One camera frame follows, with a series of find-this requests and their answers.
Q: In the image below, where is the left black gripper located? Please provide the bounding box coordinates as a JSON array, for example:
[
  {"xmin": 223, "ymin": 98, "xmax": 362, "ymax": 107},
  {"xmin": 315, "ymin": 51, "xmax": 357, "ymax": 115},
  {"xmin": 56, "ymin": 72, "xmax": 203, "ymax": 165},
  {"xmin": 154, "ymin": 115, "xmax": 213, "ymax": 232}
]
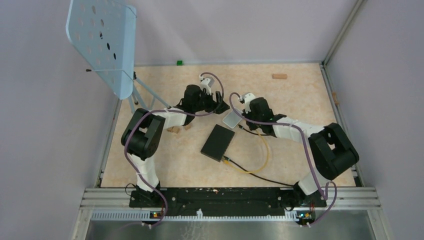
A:
[{"xmin": 192, "ymin": 88, "xmax": 230, "ymax": 115}]

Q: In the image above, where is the grey card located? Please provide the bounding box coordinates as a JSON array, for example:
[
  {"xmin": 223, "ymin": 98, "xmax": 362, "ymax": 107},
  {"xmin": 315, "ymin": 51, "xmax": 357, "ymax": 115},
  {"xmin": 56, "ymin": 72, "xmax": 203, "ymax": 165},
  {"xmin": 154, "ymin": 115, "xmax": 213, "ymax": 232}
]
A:
[{"xmin": 222, "ymin": 110, "xmax": 242, "ymax": 129}]

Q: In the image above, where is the black network switch box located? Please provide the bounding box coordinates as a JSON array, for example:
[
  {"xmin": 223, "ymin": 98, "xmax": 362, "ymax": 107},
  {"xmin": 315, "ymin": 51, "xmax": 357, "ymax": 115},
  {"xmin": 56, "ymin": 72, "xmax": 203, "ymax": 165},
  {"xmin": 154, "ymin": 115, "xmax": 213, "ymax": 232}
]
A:
[{"xmin": 200, "ymin": 124, "xmax": 235, "ymax": 162}]

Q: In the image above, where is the black cable with plug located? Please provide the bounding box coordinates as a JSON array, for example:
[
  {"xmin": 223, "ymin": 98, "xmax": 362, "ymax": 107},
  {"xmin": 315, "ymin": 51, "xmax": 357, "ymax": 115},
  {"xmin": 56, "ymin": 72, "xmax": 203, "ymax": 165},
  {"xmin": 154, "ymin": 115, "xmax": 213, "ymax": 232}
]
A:
[{"xmin": 223, "ymin": 125, "xmax": 296, "ymax": 188}]

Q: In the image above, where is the yellow ethernet cable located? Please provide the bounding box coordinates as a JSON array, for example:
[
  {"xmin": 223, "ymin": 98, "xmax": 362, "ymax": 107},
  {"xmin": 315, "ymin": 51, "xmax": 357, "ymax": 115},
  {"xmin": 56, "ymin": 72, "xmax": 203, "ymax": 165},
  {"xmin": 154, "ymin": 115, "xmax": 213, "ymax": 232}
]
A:
[{"xmin": 223, "ymin": 129, "xmax": 271, "ymax": 175}]

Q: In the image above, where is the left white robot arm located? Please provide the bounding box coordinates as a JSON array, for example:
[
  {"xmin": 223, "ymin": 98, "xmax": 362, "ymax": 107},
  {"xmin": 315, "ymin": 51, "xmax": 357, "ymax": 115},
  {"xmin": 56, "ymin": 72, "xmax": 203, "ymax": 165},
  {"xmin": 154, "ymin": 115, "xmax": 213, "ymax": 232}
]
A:
[{"xmin": 121, "ymin": 84, "xmax": 229, "ymax": 208}]

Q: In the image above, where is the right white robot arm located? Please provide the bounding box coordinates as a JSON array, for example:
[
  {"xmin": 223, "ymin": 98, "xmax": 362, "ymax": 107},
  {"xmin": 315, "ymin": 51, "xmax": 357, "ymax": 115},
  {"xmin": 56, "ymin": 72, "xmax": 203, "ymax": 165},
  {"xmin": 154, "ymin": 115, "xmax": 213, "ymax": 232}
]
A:
[{"xmin": 240, "ymin": 93, "xmax": 360, "ymax": 207}]

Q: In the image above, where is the long wooden block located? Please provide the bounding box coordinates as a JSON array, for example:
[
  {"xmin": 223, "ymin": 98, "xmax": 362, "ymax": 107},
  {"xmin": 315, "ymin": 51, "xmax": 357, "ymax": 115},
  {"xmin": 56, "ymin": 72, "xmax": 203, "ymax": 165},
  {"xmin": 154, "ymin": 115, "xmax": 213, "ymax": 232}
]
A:
[{"xmin": 272, "ymin": 73, "xmax": 288, "ymax": 80}]

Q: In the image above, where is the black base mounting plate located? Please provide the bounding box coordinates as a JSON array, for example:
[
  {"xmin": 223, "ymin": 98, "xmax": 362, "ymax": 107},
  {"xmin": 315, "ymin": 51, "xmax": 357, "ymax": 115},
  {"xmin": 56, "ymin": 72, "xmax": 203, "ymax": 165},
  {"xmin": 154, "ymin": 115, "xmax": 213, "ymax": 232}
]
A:
[{"xmin": 129, "ymin": 187, "xmax": 327, "ymax": 217}]

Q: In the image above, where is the light blue music stand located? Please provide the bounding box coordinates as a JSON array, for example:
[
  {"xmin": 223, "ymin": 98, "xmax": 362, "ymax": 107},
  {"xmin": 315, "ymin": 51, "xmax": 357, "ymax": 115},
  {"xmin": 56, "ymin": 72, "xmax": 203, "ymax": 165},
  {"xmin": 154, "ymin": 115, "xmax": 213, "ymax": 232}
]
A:
[{"xmin": 66, "ymin": 0, "xmax": 170, "ymax": 108}]

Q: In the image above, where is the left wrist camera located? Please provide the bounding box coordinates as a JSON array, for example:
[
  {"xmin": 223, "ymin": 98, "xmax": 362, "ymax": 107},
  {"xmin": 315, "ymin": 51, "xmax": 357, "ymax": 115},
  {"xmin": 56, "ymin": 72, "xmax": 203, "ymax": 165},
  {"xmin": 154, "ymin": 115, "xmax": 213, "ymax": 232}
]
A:
[{"xmin": 199, "ymin": 75, "xmax": 215, "ymax": 95}]

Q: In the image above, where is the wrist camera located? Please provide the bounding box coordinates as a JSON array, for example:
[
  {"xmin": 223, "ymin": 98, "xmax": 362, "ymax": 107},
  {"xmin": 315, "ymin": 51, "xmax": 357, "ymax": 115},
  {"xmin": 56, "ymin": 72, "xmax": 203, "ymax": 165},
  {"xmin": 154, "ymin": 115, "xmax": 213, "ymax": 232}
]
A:
[
  {"xmin": 239, "ymin": 92, "xmax": 256, "ymax": 104},
  {"xmin": 199, "ymin": 75, "xmax": 215, "ymax": 95}
]

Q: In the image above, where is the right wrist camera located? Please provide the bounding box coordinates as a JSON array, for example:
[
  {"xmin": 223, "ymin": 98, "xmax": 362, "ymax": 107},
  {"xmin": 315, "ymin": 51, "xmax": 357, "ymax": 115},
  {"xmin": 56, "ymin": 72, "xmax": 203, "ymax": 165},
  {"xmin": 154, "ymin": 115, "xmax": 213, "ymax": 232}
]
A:
[{"xmin": 239, "ymin": 92, "xmax": 256, "ymax": 104}]

